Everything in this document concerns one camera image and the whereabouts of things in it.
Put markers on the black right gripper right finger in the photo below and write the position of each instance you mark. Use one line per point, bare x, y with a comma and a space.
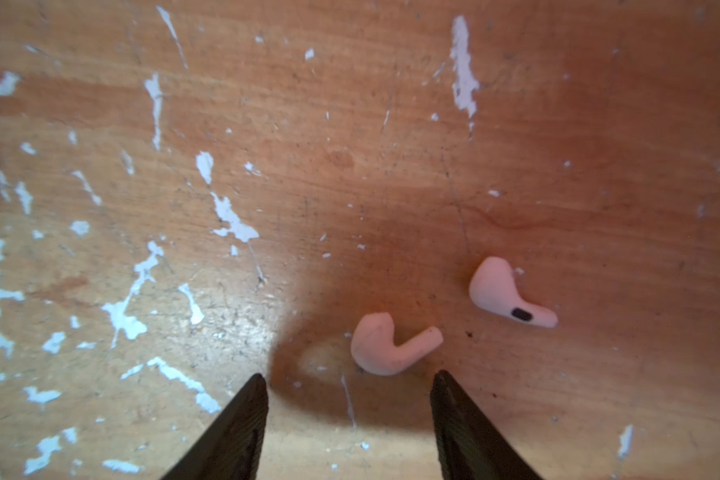
469, 445

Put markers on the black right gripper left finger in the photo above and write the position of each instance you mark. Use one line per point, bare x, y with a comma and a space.
231, 447

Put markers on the white earbud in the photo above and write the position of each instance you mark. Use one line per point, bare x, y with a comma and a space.
493, 288
373, 348

